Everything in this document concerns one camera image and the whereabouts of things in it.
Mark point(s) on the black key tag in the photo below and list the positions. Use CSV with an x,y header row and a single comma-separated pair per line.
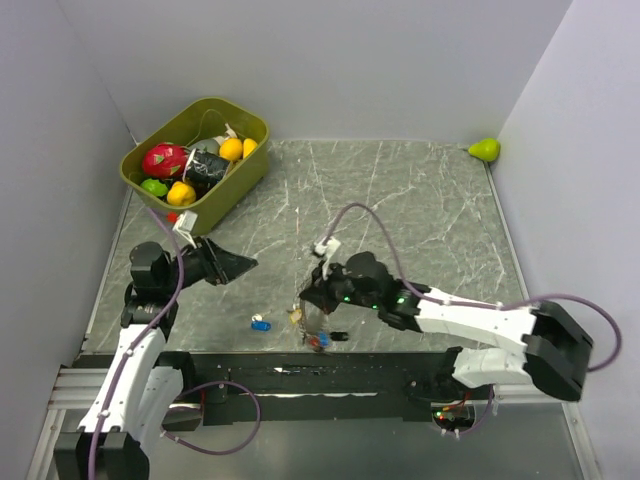
x,y
339,336

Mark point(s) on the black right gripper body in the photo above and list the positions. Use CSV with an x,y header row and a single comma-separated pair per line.
x,y
339,287

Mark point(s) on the metal disc with key rings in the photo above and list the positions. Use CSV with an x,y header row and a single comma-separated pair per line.
x,y
313,322

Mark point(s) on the black wrapped cylinder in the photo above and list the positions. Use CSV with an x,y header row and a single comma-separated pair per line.
x,y
205,168

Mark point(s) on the olive green plastic bin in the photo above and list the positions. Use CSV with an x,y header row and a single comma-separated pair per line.
x,y
205,125

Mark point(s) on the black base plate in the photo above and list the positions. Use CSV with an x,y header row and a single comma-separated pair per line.
x,y
311,386

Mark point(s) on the yellow lemon toy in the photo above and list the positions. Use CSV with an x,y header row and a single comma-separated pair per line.
x,y
249,146

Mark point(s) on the yellow key tag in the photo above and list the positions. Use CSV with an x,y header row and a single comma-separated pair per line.
x,y
295,316

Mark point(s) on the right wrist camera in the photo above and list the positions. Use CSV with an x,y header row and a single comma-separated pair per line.
x,y
324,250

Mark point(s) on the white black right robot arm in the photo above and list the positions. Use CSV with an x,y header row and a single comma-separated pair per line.
x,y
540,345

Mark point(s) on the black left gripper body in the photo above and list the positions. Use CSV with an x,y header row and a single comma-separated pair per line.
x,y
193,266

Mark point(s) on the aluminium rail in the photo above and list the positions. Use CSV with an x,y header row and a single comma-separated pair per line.
x,y
76,388

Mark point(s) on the orange toy fruit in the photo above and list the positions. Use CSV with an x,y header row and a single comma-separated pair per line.
x,y
231,149

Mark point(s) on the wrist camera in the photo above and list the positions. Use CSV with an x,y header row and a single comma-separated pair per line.
x,y
183,224
324,250

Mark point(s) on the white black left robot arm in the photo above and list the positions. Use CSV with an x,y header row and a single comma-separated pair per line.
x,y
121,428

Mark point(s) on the green toy fruit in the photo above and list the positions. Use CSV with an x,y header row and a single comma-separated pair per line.
x,y
155,187

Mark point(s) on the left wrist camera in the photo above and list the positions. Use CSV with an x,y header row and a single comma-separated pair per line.
x,y
183,224

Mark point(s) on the yellow bell pepper toy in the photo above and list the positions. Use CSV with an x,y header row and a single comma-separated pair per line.
x,y
181,194

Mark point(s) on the green pear toy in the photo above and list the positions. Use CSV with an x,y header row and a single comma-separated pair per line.
x,y
486,150

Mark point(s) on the red dragon fruit toy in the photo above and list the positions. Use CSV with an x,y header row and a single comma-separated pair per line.
x,y
165,161

